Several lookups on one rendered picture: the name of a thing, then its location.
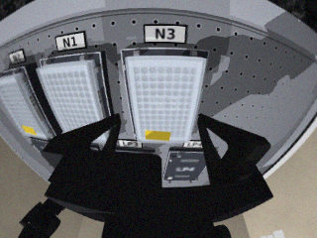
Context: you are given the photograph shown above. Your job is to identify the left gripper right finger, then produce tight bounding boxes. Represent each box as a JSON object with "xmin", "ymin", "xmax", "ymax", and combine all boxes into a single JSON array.
[{"xmin": 197, "ymin": 113, "xmax": 271, "ymax": 184}]

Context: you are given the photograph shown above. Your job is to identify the grey perforated work table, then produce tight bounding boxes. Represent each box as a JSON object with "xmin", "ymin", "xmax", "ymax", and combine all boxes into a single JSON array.
[{"xmin": 0, "ymin": 11, "xmax": 317, "ymax": 180}]

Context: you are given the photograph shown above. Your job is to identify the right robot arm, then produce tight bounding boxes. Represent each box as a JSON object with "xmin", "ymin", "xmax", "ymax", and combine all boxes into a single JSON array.
[{"xmin": 214, "ymin": 224, "xmax": 231, "ymax": 238}]

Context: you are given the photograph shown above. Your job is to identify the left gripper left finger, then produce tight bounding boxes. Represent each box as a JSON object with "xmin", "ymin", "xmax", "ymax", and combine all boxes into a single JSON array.
[{"xmin": 48, "ymin": 113, "xmax": 121, "ymax": 152}]

